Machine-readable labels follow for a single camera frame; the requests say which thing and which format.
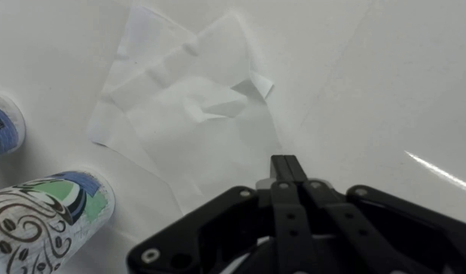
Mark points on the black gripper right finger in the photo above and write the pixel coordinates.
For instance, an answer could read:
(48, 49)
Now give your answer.
(376, 238)

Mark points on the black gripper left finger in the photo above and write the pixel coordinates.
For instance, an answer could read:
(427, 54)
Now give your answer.
(234, 234)

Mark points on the patterned paper coffee cup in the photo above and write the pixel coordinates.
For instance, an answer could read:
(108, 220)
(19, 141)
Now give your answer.
(45, 229)
(5, 127)

